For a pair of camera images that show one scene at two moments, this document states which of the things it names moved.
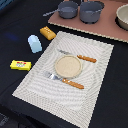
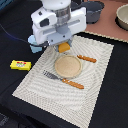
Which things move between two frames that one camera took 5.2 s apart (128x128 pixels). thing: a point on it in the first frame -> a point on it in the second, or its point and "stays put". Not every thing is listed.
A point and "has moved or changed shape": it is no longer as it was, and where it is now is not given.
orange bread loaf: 48,33 has moved or changed shape
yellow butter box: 20,65 stays put
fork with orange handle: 66,81 stays put
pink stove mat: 107,25 stays put
